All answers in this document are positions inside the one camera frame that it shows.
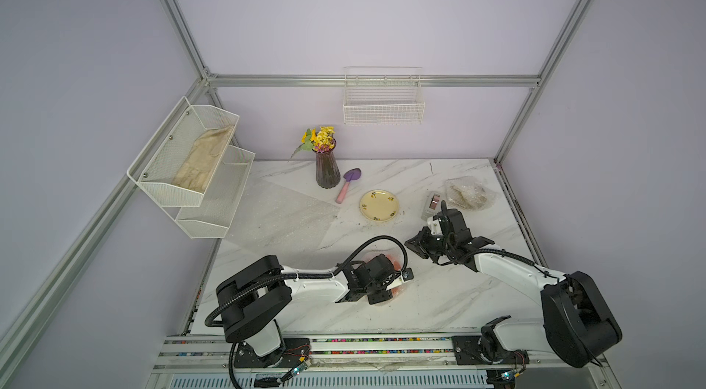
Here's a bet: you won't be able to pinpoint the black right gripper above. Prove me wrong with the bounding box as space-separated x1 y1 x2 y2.
398 226 452 261

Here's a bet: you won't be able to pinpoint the orange dinner plate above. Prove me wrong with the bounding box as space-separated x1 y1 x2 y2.
386 254 406 299

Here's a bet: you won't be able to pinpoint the white tape dispenser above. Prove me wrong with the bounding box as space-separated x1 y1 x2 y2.
421 192 442 222

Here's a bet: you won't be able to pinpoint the yellow patterned dinner plate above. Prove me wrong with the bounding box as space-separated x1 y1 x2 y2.
450 183 490 211

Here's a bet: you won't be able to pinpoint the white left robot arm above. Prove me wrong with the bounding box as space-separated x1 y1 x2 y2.
204 236 414 388

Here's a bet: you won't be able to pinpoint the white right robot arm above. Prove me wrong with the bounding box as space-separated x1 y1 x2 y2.
405 204 623 368

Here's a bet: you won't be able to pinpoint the cream floral dinner plate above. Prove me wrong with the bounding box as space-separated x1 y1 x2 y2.
359 190 400 223

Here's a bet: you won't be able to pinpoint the yellow artificial flowers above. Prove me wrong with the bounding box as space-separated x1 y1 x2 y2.
290 126 336 158

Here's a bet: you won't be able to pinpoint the beige cloth in shelf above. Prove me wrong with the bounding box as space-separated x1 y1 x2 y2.
172 125 235 193

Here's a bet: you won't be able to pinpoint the white mesh two-tier shelf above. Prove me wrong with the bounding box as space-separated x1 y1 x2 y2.
127 99 255 239

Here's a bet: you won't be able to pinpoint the white wire wall basket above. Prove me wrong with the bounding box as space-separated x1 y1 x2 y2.
343 67 426 126

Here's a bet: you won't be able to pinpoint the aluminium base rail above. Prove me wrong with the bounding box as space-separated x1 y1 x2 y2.
146 333 620 388

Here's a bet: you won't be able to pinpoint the aluminium frame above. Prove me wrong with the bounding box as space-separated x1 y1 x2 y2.
1 0 594 385

